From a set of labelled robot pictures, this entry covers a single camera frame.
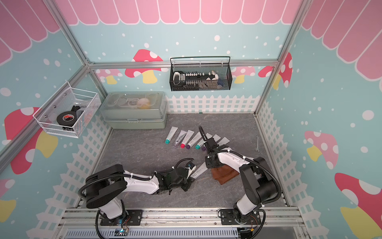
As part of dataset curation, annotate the purple cap toothpaste tube top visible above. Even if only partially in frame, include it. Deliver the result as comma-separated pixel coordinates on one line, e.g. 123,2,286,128
186,132,202,149

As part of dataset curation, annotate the red cap toothpaste tube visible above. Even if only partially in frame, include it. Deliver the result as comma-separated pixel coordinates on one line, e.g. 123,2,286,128
181,130,194,148

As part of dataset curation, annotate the purple cap toothpaste tube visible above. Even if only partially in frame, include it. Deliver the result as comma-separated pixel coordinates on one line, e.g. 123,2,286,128
201,134,221,151
186,132,202,149

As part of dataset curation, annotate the silver wrench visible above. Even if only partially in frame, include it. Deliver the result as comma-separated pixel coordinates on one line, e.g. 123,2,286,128
255,135,260,152

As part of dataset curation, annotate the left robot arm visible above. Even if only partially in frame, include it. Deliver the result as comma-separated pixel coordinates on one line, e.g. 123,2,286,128
78,158,196,221

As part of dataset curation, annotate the white wire basket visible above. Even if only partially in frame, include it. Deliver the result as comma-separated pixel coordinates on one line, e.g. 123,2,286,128
33,82,101,138

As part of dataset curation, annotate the black power strip in basket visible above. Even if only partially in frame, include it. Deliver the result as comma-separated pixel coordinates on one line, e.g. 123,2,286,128
170,71,219,88

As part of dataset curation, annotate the brown microfiber cloth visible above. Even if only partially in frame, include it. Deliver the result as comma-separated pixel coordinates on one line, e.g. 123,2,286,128
211,165,239,185

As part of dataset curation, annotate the dark cap toothpaste tube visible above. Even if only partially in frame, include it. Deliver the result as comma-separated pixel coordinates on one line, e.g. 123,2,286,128
191,162,208,179
218,137,230,145

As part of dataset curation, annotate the green plastic storage box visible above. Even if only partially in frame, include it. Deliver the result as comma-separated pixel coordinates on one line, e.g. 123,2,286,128
100,91,168,129

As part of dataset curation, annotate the teal cap toothpaste tube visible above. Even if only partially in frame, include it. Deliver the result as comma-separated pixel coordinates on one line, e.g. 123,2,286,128
196,133,212,149
165,126,178,144

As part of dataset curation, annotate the silver foil toothpaste tube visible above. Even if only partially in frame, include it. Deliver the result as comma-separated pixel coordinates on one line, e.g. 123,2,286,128
173,130,187,147

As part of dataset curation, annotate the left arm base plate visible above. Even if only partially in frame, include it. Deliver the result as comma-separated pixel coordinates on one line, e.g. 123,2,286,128
100,210,143,227

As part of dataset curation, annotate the black tape roll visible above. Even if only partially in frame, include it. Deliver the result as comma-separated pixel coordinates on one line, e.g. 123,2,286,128
56,111,78,127

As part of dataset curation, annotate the black wire mesh basket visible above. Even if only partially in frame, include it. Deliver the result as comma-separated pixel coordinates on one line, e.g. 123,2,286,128
169,56,232,92

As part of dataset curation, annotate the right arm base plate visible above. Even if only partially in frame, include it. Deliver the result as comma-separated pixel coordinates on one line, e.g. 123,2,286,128
217,209,261,226

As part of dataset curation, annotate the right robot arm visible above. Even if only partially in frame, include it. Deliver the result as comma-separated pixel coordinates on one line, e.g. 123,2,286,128
199,126,282,224

